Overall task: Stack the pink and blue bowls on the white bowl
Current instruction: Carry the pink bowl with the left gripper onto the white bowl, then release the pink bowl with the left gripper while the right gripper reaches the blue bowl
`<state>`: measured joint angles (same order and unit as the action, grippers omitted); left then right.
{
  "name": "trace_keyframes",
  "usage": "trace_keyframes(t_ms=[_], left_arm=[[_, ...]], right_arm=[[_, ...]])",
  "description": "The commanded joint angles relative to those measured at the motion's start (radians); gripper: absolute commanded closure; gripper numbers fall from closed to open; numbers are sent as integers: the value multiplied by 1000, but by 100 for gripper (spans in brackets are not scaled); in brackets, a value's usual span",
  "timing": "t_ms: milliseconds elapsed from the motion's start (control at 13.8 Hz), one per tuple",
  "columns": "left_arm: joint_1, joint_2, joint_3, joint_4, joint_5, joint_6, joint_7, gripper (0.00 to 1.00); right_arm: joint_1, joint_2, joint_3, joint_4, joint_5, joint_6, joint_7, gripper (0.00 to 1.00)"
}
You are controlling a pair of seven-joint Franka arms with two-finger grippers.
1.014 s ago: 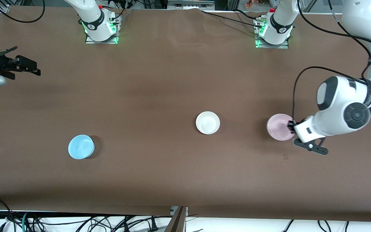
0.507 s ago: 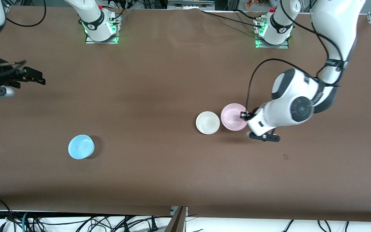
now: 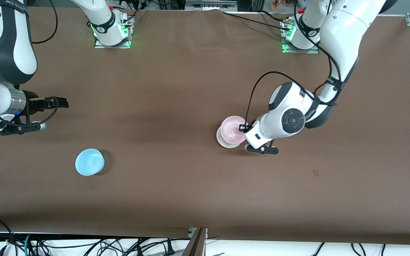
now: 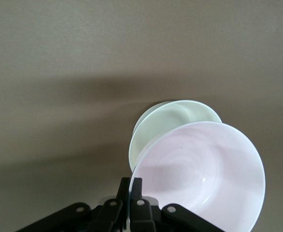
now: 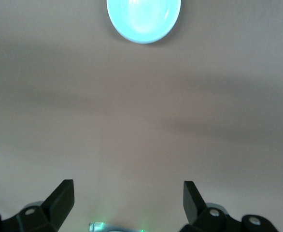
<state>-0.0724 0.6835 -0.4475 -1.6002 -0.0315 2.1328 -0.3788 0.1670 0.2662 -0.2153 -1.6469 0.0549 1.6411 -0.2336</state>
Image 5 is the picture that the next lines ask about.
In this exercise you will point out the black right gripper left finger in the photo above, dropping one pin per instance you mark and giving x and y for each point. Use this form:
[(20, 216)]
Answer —
[(52, 212)]

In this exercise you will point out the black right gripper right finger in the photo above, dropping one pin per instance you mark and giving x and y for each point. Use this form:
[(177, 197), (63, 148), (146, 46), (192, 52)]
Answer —
[(197, 215)]

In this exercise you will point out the light blue bowl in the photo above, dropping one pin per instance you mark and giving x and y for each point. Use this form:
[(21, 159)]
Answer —
[(144, 21)]

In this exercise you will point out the brown table cover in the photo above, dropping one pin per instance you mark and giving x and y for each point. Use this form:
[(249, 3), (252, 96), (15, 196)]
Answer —
[(141, 116)]

